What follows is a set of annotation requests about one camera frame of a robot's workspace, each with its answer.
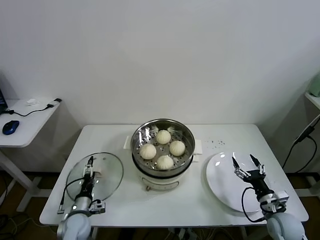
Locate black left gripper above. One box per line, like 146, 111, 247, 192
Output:
79, 156, 98, 200

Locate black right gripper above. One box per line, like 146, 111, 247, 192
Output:
231, 154, 275, 198

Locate glass pot lid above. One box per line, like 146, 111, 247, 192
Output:
66, 151, 125, 206

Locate white steamed baozi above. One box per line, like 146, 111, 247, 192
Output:
169, 140, 186, 157
155, 129, 172, 145
156, 154, 175, 171
139, 143, 158, 160

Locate steel steamer basket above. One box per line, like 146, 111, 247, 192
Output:
124, 118, 203, 173

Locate white round plate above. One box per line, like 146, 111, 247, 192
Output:
206, 151, 273, 214

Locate scattered dark crumbs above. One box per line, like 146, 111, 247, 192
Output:
206, 139, 226, 149

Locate white side desk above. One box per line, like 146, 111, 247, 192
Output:
0, 98, 63, 212

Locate white power strip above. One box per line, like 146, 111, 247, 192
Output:
174, 228, 198, 240

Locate blue computer mouse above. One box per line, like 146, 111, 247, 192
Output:
2, 119, 21, 136

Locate white shelf board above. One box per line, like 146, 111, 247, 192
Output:
304, 91, 320, 111

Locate pale green container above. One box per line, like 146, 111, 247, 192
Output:
309, 74, 320, 97

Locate dark laptop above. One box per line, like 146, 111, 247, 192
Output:
0, 84, 9, 115

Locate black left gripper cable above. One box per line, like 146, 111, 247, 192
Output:
57, 178, 85, 215

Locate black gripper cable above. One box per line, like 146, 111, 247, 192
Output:
241, 187, 267, 223
57, 178, 85, 215

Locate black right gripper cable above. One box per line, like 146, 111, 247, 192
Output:
241, 187, 267, 223

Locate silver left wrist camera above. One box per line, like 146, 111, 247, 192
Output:
89, 199, 107, 215

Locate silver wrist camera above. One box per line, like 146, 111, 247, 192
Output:
273, 190, 290, 206
89, 199, 107, 215

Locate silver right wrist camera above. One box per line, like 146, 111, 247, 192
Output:
273, 190, 290, 206

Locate black hanging power cable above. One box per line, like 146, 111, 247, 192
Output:
282, 117, 319, 174

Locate black cable with adapter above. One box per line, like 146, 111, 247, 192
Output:
4, 98, 63, 117

